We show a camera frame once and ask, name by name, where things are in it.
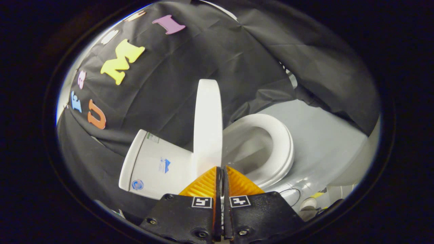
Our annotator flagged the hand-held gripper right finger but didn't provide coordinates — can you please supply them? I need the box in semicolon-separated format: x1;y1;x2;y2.
223;166;304;244

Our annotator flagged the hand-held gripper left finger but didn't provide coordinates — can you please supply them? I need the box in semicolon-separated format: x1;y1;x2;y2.
139;166;223;244

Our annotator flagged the white toilet bowl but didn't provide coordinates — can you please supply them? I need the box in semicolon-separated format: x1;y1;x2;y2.
222;125;295;190

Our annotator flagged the small white and yellow object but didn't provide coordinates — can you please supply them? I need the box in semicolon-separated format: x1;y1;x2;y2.
299;191;328;221

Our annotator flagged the black backdrop cloth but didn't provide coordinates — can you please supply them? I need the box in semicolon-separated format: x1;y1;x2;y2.
57;0;380;225

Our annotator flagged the thin black cable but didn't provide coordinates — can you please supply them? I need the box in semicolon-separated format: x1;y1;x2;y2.
279;188;301;206

